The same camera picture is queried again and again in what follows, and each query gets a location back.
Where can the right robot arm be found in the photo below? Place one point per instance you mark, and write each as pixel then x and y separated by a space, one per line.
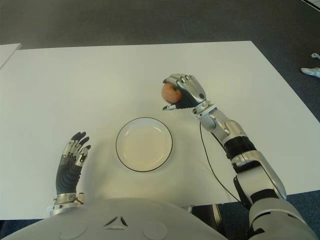
pixel 260 170

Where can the white side table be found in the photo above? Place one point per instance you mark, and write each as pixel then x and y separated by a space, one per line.
pixel 7 53

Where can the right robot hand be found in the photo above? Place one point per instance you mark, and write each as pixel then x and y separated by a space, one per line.
pixel 192 87

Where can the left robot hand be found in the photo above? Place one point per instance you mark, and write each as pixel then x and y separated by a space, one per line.
pixel 66 175

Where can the white plate with black rim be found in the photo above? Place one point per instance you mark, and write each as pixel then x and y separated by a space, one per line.
pixel 144 145

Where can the white shoe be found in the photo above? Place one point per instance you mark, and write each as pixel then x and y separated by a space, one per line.
pixel 311 72

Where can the red apple with sticker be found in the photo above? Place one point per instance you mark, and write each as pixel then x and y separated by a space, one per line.
pixel 170 93

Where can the grey robot torso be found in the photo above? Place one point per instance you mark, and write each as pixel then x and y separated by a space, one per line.
pixel 150 220

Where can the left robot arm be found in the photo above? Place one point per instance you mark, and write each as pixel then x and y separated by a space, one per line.
pixel 63 203

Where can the white handheld controller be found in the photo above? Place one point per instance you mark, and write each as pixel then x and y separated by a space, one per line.
pixel 315 55

